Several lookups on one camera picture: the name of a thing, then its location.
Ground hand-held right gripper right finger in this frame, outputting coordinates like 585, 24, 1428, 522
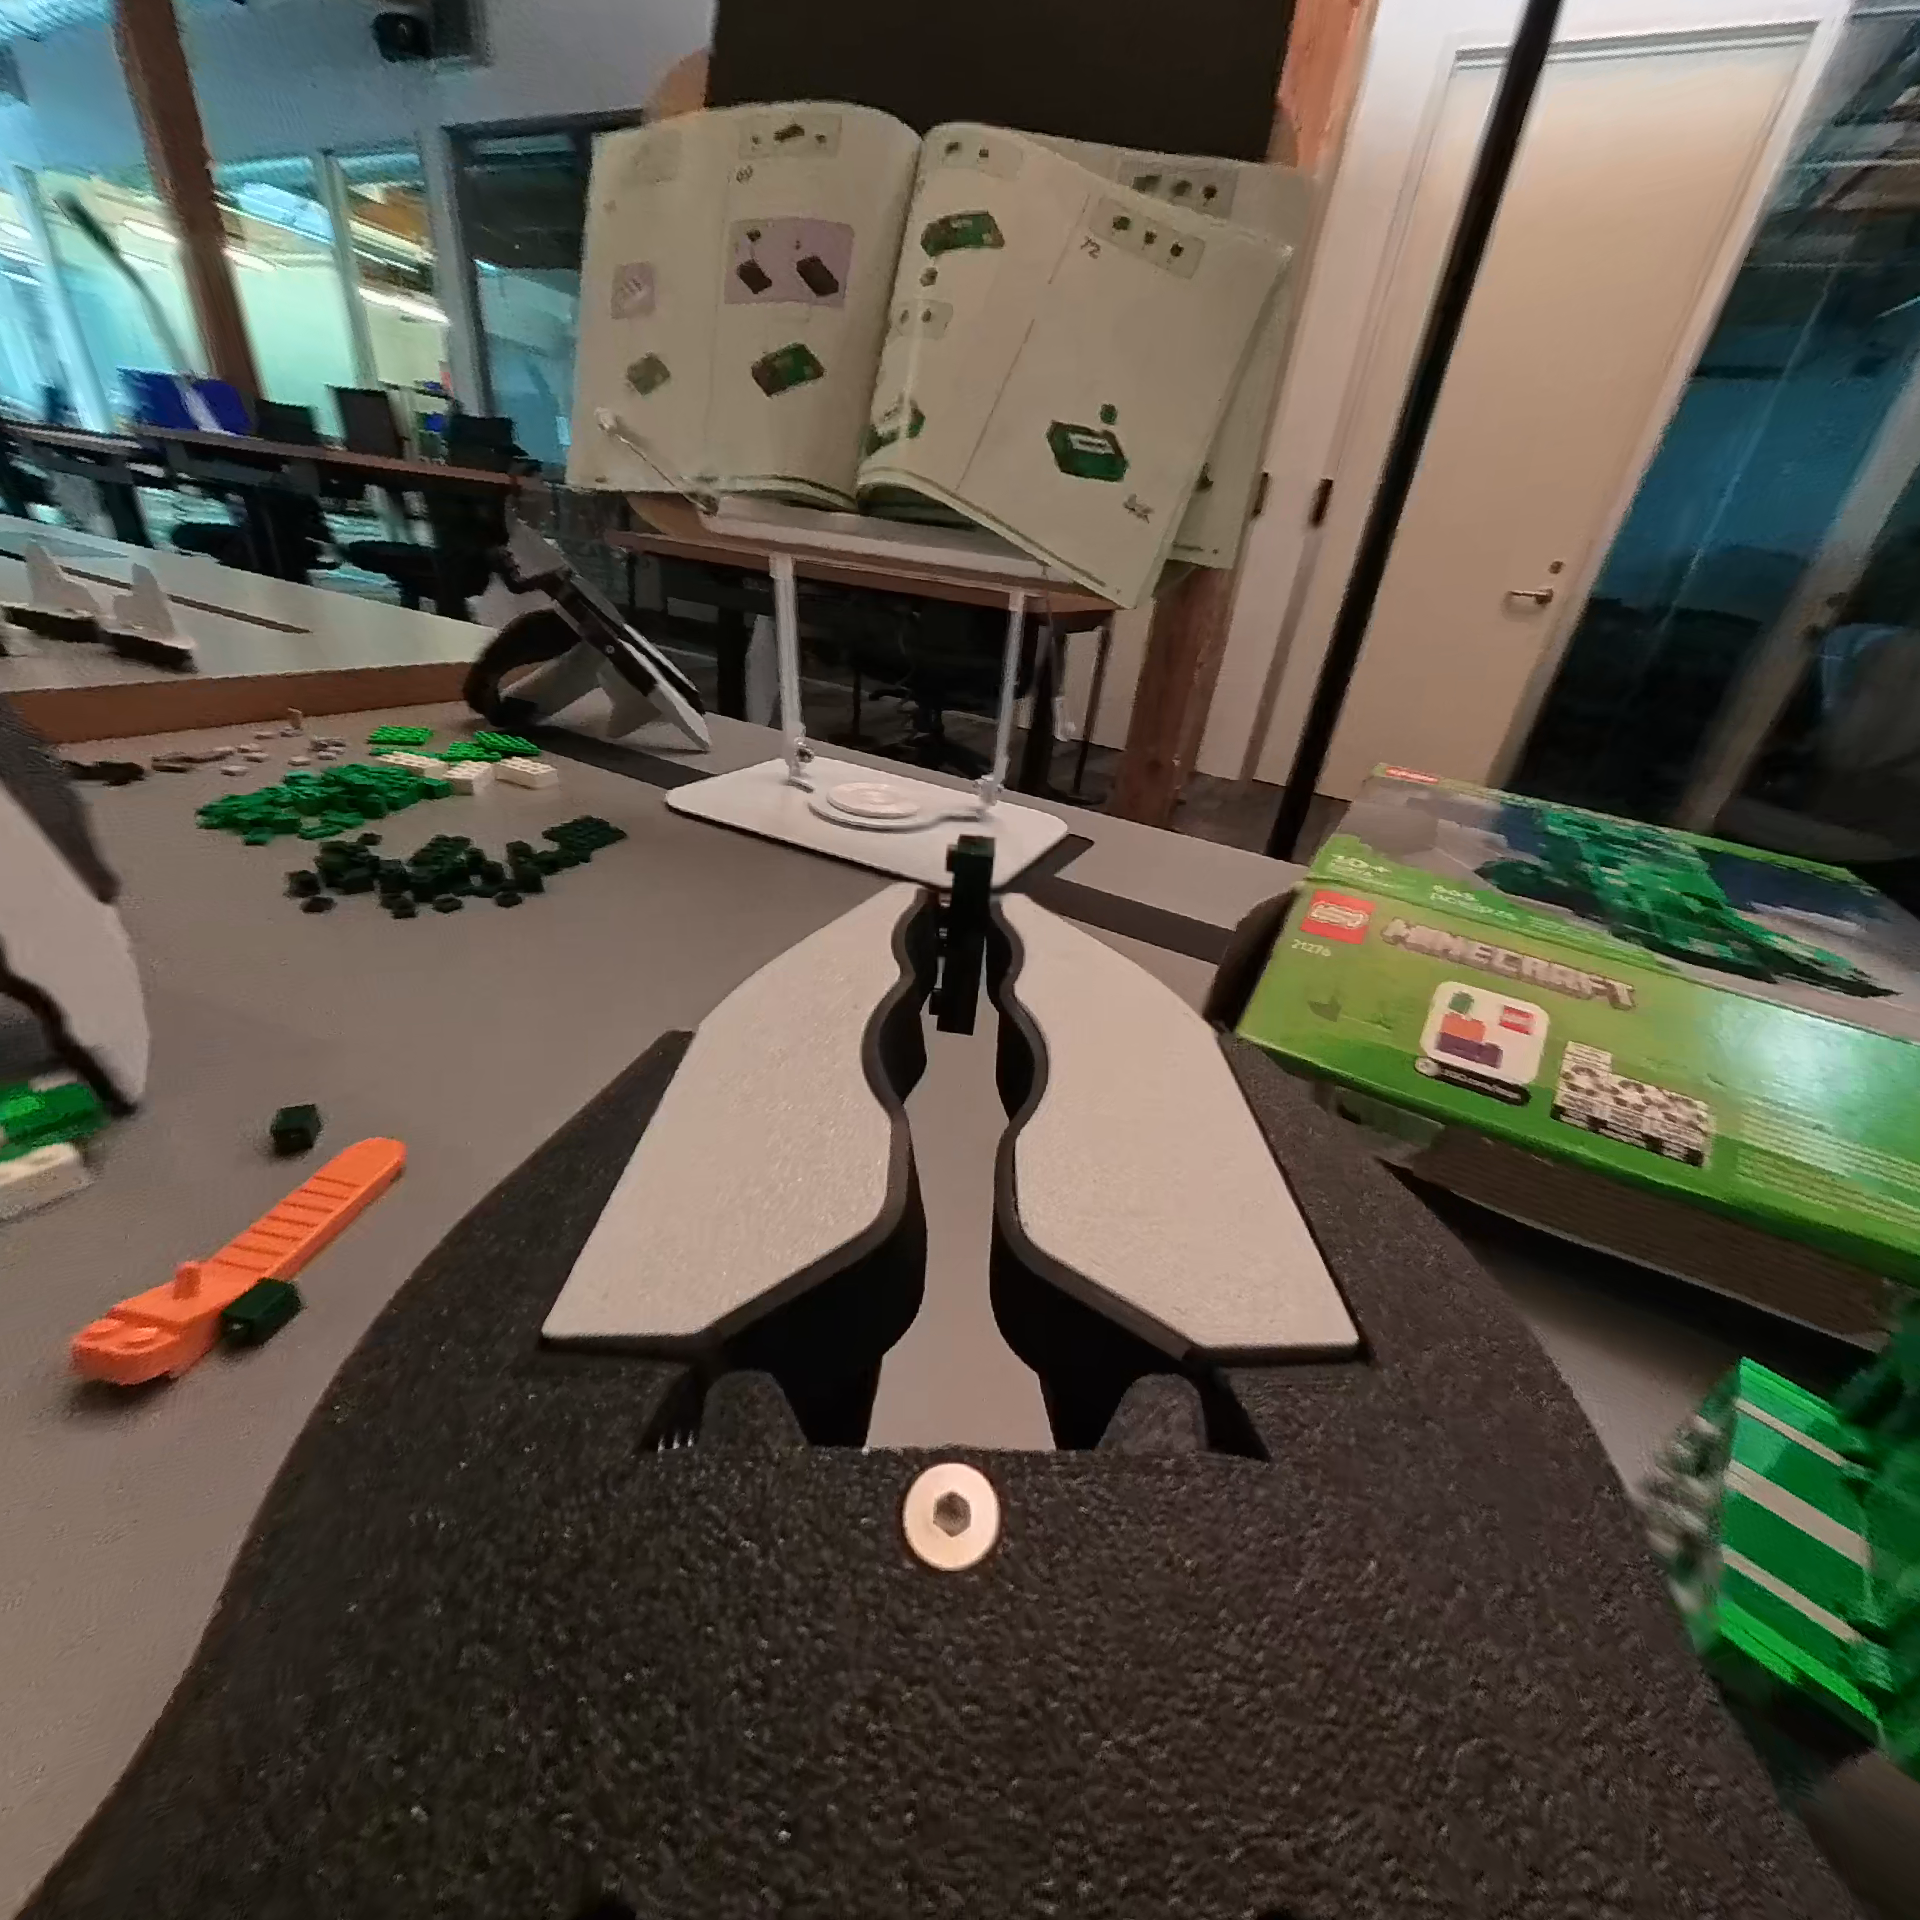
982, 884, 1369, 1368

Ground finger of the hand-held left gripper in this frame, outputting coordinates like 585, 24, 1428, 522
0, 701, 153, 1115

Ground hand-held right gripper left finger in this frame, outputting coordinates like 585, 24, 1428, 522
537, 882, 937, 1364

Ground green and grey lego assembly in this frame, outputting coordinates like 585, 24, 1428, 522
0, 1072, 110, 1220

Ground dark green lego plate assembly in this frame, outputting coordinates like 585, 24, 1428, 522
927, 836, 1004, 1039

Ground scattered small grey lego pieces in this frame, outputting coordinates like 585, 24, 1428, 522
61, 708, 355, 785

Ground green lego set box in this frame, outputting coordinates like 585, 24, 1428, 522
1232, 763, 1920, 1291

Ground orange lego brick separator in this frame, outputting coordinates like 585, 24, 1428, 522
70, 1134, 410, 1385

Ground large green lego model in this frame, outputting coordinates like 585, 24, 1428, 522
1642, 1342, 1920, 1779

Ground open lego instruction booklet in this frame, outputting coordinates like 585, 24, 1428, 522
566, 101, 1322, 609

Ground pile of bright green bricks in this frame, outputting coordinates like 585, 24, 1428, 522
194, 723, 542, 845

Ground grey fin-shaped part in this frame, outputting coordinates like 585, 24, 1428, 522
99, 562, 200, 672
13, 539, 110, 642

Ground white book stand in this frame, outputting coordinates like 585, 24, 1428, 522
592, 403, 1120, 902

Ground grey table with wooden edge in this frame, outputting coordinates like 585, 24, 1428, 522
0, 509, 505, 744

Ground pile of dark green bricks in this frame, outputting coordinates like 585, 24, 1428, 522
285, 814, 631, 920

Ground row of dark office desks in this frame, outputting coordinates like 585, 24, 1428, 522
0, 392, 558, 601

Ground brown wooden table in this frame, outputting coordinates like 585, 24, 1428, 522
606, 522, 1120, 782

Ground black pole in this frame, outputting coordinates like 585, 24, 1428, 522
1266, 0, 1555, 859

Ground white door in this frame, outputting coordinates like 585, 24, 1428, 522
1320, 30, 1824, 811

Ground black board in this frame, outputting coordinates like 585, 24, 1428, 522
704, 0, 1300, 167

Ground thick wooden post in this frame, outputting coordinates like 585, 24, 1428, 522
1116, 0, 1382, 830

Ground thin wooden post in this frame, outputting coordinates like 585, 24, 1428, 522
112, 0, 266, 409

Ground black ceiling camera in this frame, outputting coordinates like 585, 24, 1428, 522
372, 0, 487, 65

